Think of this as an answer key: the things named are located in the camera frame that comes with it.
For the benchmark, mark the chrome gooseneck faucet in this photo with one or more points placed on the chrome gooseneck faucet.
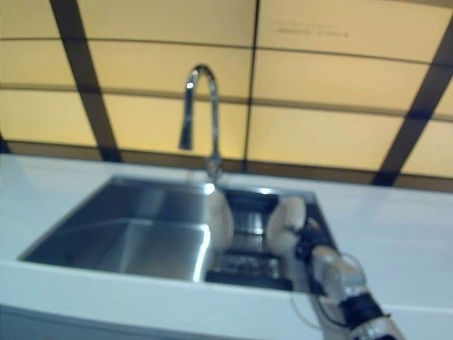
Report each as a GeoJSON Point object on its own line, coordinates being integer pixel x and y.
{"type": "Point", "coordinates": [213, 117]}

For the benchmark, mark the stainless steel sink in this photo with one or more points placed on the stainless steel sink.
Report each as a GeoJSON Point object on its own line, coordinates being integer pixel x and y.
{"type": "Point", "coordinates": [134, 233]}

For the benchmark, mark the cream ceramic plate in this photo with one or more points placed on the cream ceramic plate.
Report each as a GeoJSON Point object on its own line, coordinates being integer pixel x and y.
{"type": "Point", "coordinates": [222, 219]}
{"type": "Point", "coordinates": [283, 226]}

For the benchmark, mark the black roll-up drying rack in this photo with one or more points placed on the black roll-up drying rack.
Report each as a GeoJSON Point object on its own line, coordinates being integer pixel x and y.
{"type": "Point", "coordinates": [247, 262]}

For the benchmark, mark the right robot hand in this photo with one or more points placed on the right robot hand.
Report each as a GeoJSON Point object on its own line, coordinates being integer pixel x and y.
{"type": "Point", "coordinates": [308, 241]}

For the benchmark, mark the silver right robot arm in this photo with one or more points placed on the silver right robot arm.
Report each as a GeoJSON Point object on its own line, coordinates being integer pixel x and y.
{"type": "Point", "coordinates": [339, 272]}

